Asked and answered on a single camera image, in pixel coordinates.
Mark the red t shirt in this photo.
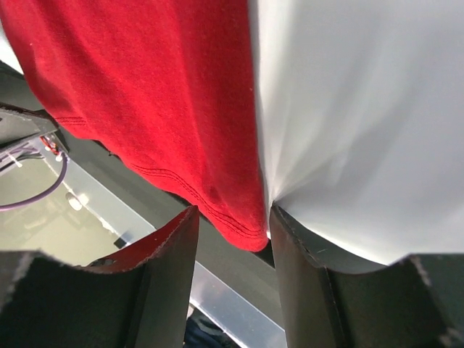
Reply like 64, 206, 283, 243
1, 1, 268, 252

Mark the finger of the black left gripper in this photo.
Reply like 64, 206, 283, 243
1, 103, 58, 147

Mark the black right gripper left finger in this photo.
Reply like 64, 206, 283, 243
1, 206, 199, 347

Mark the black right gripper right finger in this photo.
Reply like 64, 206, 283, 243
270, 206, 463, 347

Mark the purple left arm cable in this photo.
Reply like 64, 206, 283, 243
0, 144, 70, 213

